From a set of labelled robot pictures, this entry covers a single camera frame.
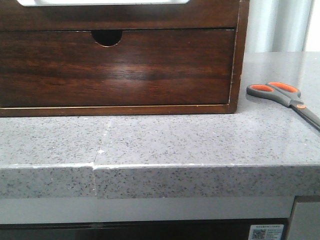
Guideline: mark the grey cabinet door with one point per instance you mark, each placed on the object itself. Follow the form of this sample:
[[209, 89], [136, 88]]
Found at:
[[304, 222]]

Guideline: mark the white QR code sticker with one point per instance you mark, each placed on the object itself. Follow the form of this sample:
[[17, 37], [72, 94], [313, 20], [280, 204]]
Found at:
[[266, 232]]

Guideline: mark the wooden drawer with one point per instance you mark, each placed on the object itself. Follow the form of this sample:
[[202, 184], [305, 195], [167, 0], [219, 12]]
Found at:
[[146, 67], [194, 14]]

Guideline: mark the dark wooden drawer cabinet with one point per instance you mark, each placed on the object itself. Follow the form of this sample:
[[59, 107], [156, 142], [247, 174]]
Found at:
[[110, 37]]

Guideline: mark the black appliance below counter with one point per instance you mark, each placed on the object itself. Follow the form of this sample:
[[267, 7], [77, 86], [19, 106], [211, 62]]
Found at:
[[226, 229]]

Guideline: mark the grey orange scissors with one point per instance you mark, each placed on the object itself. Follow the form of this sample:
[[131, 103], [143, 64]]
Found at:
[[287, 96]]

